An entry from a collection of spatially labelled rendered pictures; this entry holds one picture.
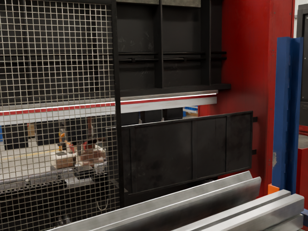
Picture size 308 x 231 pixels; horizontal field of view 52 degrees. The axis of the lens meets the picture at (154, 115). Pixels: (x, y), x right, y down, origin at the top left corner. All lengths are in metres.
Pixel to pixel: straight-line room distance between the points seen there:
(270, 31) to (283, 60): 1.67
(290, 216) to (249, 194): 0.08
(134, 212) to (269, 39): 2.02
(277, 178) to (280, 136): 0.10
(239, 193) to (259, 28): 1.94
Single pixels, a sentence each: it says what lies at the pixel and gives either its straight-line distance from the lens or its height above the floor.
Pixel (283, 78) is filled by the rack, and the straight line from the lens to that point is 0.73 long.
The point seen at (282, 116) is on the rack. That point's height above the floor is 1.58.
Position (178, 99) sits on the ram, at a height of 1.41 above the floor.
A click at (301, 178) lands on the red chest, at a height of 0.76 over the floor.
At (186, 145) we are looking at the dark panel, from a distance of 2.12.
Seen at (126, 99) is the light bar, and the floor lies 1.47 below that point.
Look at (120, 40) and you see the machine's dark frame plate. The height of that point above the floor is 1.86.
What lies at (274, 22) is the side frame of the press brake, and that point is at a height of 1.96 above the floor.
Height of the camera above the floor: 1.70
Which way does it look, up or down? 9 degrees down
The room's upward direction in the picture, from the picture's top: 1 degrees counter-clockwise
